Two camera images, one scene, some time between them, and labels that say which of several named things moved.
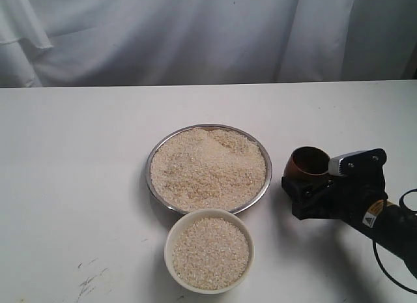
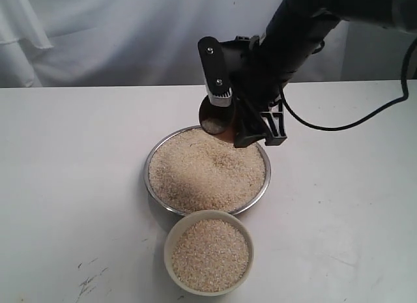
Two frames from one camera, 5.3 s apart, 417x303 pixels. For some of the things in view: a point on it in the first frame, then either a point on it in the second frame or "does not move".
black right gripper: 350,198 -> 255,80
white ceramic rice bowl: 208,251 does not move
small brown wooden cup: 307,161 -> 218,120
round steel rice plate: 208,166 does not move
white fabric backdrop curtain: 55,38 does not move
